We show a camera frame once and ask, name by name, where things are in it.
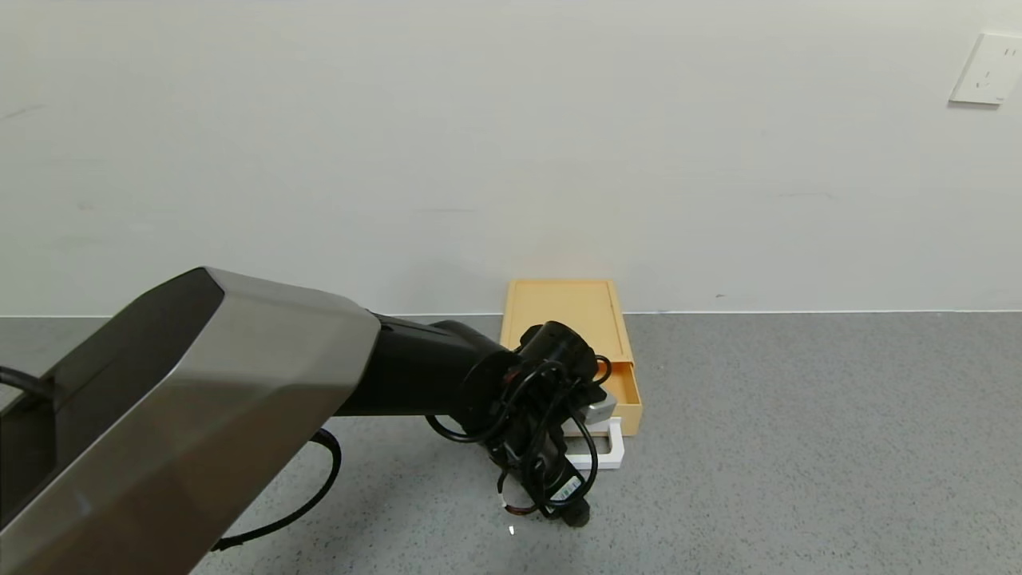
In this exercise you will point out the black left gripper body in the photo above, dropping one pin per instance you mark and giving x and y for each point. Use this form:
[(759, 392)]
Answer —
[(565, 489)]

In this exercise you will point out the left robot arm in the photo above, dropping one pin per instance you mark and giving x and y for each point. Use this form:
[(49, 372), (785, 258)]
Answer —
[(207, 399)]

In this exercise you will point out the yellow drawer case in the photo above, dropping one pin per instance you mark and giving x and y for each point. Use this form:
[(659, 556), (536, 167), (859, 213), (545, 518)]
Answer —
[(559, 307)]

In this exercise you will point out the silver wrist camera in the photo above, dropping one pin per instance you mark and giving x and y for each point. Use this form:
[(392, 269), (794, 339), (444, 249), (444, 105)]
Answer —
[(603, 410)]

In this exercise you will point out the white wall socket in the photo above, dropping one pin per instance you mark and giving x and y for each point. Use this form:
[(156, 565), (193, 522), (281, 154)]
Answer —
[(988, 70)]

